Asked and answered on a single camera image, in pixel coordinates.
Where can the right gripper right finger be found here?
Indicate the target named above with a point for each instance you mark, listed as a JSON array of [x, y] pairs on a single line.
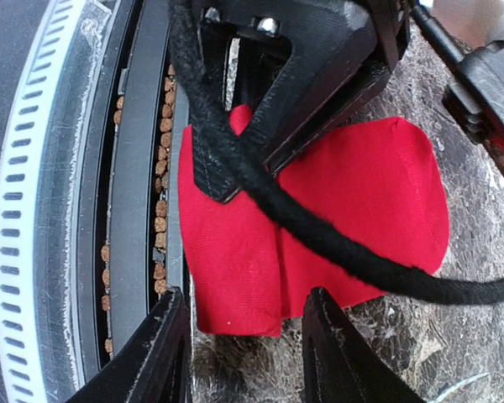
[[338, 364]]

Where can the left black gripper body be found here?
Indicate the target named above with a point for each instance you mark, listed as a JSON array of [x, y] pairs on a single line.
[[305, 44]]

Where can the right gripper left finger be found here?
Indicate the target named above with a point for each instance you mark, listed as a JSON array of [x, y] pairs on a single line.
[[154, 364]]

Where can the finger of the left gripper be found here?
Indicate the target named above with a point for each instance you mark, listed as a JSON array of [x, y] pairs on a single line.
[[202, 71], [315, 117]]

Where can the red santa sock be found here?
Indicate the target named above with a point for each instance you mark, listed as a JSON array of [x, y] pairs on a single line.
[[378, 183]]

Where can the white slotted cable duct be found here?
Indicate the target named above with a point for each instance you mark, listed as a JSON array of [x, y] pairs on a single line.
[[40, 352]]

